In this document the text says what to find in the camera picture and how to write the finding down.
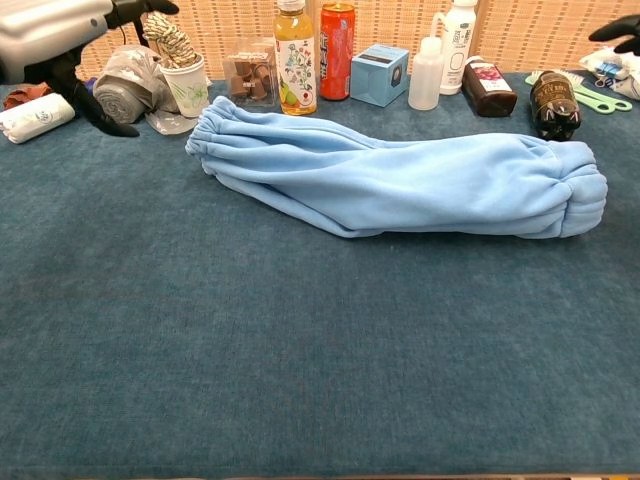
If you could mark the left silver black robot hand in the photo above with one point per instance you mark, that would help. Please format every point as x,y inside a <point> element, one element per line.
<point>45,35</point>

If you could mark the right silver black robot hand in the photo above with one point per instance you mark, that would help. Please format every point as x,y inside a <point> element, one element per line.
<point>627,30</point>

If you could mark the light blue sweatpants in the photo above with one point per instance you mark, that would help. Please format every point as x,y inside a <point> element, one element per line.
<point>400,185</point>

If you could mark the white plastic bag package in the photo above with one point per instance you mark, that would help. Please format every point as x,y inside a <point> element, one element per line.
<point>632,80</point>

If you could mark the rust brown cloth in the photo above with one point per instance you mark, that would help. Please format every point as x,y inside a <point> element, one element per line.
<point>20,95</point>

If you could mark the mint green brush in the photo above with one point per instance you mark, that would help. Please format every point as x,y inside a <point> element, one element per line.
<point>580,77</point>

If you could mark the white tube with blue cap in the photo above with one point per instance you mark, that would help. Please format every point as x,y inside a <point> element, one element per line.
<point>35,117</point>

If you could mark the black tripod stand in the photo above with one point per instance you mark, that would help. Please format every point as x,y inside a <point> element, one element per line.
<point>137,35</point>

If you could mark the bamboo folding screen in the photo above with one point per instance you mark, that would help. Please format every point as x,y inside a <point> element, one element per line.
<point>525,30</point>

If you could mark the dark bottle with gold label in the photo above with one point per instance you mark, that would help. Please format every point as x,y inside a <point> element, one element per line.
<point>555,107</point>

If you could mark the mint green comb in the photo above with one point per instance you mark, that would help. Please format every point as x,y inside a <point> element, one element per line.
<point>529,79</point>

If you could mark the dark purple juice bottle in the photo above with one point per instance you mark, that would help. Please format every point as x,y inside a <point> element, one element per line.
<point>487,90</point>

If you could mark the white paper cup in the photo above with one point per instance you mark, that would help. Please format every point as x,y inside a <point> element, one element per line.
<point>187,90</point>

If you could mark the tall white plastic bottle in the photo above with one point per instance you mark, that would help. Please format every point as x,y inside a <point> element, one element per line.
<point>457,55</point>

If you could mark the small translucent squeeze bottle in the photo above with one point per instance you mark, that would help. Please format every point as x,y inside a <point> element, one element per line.
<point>425,80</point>

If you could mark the clear box of brown pieces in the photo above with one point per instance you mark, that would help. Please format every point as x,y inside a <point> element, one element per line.
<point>250,80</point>

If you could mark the yellow tea bottle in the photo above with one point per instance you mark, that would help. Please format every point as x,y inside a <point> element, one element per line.
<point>295,65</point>

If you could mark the light blue cardboard box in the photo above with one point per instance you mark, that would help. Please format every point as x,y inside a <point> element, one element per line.
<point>377,75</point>

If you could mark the orange drink can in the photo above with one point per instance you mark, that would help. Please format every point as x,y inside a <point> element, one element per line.
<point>336,60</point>

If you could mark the dark teal table cloth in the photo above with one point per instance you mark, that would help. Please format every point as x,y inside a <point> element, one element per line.
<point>200,325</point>

